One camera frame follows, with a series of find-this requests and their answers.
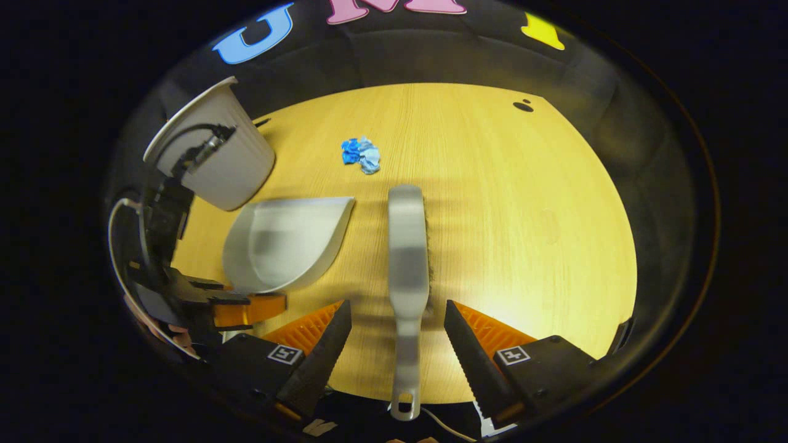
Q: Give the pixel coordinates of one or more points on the white ribbed garbage bin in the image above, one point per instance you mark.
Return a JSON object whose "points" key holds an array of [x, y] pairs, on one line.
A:
{"points": [[240, 166]]}

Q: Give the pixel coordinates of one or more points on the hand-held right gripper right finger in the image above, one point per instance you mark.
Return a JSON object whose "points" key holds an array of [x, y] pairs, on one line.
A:
{"points": [[477, 369]]}

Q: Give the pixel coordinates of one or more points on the grey plastic dustpan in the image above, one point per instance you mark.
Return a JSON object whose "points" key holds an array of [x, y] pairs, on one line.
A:
{"points": [[277, 246]]}

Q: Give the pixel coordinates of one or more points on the light blue paper scrap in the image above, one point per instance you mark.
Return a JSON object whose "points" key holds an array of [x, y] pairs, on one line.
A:
{"points": [[370, 157]]}

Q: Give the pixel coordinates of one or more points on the wooden desktop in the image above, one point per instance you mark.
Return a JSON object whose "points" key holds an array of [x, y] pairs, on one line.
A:
{"points": [[492, 215]]}

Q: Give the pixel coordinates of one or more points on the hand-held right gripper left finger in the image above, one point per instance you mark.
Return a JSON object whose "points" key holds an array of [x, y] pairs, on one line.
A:
{"points": [[320, 363]]}

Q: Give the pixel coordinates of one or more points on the small grey broom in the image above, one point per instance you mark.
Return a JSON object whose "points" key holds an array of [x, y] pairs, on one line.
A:
{"points": [[406, 246]]}

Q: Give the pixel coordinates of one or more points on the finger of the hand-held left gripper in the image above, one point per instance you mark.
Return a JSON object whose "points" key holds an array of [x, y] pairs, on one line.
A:
{"points": [[252, 311], [204, 283]]}

